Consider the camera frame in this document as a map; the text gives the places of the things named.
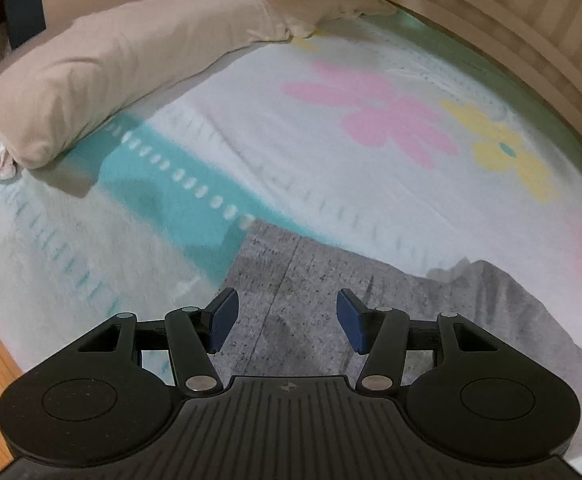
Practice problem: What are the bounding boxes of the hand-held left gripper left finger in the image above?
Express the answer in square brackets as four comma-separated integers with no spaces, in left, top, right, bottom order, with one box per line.
[77,287,240,397]

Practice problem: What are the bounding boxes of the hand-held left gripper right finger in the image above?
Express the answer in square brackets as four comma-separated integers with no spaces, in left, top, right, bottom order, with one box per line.
[336,288,502,397]

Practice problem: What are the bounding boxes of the grey pants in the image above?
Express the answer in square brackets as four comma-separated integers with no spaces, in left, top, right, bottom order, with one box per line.
[211,220,582,396]

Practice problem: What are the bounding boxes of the floral bed sheet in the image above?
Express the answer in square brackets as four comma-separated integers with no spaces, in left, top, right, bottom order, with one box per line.
[0,7,582,472]

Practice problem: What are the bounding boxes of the dark blue board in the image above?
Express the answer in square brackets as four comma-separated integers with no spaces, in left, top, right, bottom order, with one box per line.
[2,0,48,52]

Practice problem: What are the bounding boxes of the cream wooden bed frame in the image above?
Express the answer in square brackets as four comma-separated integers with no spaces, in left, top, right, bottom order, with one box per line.
[366,0,582,153]

